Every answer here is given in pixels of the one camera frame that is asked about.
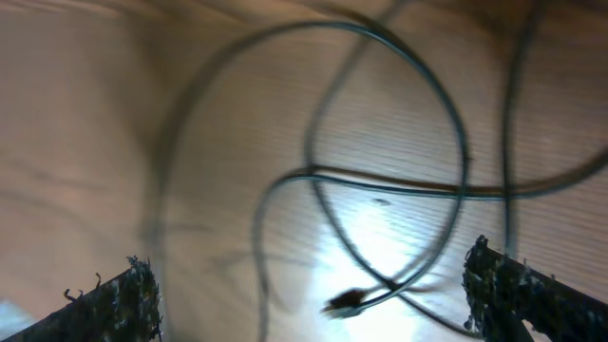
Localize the black cable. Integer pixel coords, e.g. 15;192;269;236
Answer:
142;0;608;342

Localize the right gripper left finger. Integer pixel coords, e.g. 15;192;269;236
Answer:
5;256;162;342

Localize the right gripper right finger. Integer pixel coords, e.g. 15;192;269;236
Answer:
463;236;607;342

